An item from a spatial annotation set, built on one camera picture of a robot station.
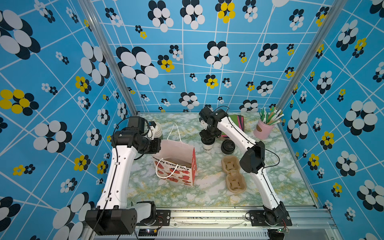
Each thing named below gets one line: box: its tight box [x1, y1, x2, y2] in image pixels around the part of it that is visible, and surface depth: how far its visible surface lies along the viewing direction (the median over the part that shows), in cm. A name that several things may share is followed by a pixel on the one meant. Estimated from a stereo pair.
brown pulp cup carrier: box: [221, 155, 247, 194], surface depth 84 cm
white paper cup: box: [202, 143, 214, 152], surface depth 98 cm
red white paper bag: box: [152, 123, 197, 186], surface depth 76 cm
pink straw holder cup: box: [253, 119, 275, 140], surface depth 101 cm
